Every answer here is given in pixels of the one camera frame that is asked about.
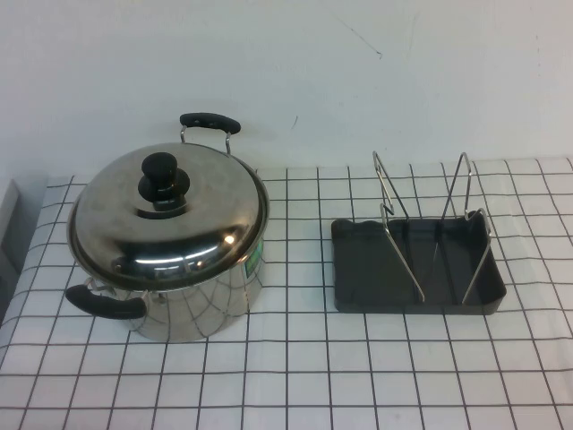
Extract stainless steel lid black knob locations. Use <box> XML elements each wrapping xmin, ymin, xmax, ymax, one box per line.
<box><xmin>66</xmin><ymin>142</ymin><xmax>269</xmax><ymax>290</ymax></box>

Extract grey panel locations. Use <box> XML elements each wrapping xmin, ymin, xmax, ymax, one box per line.
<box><xmin>0</xmin><ymin>178</ymin><xmax>48</xmax><ymax>288</ymax></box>

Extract wire lid rack dark tray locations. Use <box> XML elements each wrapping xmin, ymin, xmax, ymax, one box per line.
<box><xmin>330</xmin><ymin>150</ymin><xmax>509</xmax><ymax>314</ymax></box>

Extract stainless steel pot black handles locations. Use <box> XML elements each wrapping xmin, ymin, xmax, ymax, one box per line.
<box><xmin>64</xmin><ymin>111</ymin><xmax>272</xmax><ymax>344</ymax></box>

